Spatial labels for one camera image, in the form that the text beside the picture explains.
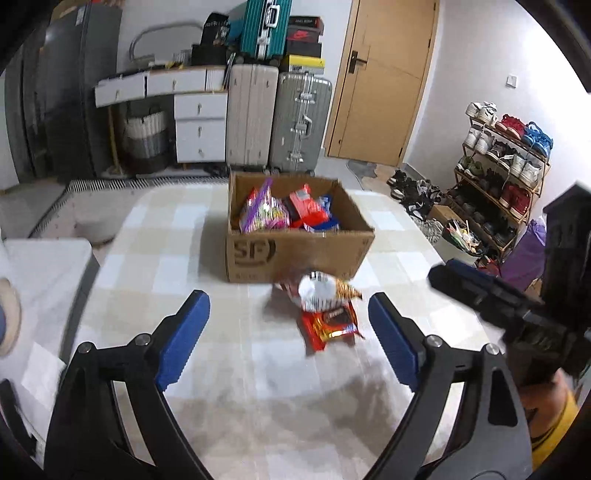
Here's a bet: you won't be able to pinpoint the woven laundry basket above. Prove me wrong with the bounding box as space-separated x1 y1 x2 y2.
124 108 169 160

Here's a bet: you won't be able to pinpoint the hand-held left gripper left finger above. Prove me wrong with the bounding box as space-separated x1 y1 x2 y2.
44 289 211 480

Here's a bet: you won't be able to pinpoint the white paper sheet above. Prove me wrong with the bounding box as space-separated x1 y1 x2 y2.
21 342 68 411

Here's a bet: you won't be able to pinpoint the white marble side table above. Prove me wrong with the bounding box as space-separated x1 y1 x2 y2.
0 237 100 370

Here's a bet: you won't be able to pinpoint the teal suitcase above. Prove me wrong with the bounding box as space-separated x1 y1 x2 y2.
239 0 294 61

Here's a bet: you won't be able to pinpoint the brown cardboard box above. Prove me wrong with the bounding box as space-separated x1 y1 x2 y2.
225 171 376 284

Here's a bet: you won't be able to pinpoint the small cardboard box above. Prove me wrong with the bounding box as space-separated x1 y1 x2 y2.
427 204 462 227

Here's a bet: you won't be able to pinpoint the purple pink snack bag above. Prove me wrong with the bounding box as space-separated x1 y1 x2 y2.
239 178 291 234

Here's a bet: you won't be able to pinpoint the black storage box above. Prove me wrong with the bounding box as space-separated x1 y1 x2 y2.
191 44 229 66

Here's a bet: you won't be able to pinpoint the beige suitcase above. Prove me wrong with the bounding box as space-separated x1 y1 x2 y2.
226 62 279 169

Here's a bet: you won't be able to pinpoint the wooden door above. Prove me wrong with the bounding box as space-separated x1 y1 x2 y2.
324 0 439 168

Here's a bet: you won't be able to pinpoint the scattered dark shoes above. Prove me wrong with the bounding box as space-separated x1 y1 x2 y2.
387 168 446 241

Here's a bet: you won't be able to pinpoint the yellow black shoe box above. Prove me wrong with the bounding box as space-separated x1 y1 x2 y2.
279 55 325 72

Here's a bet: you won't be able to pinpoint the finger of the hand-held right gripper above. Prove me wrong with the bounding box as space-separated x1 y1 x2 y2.
427 258 546 330

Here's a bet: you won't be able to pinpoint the dark grey refrigerator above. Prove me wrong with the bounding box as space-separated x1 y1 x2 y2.
4 0 123 181

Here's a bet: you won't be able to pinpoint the red snack bag grey label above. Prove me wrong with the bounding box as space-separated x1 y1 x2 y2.
288 184 329 223

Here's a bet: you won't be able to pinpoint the white drawer desk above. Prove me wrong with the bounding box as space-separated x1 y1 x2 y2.
95 65 229 178

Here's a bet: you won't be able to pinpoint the beige round object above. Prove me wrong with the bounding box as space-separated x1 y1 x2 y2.
0 277 22 357

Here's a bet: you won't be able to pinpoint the white orange snack bag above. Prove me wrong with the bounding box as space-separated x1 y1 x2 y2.
276 271 364 315

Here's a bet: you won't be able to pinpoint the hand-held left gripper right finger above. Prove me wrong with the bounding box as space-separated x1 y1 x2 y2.
368 292 534 480

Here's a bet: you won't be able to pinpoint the grey door mat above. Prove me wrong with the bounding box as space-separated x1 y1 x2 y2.
346 159 393 181

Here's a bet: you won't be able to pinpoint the white round container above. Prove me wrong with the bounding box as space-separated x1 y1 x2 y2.
74 216 121 246

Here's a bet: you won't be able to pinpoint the grey striped rug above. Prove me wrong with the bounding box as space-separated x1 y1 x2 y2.
28 175 232 245

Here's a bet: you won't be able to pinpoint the black printed box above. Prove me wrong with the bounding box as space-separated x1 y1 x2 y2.
202 13 230 47

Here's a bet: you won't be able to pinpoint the silver suitcase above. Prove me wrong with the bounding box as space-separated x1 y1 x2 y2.
269 71 333 175

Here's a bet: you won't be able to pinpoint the wooden shoe rack with shoes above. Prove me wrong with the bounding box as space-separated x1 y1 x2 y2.
455 102 555 250

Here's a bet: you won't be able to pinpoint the red snack packet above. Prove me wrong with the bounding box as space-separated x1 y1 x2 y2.
300 302 365 354

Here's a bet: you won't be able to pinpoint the black basket of sundries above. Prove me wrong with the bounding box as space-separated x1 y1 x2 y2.
441 219 490 257

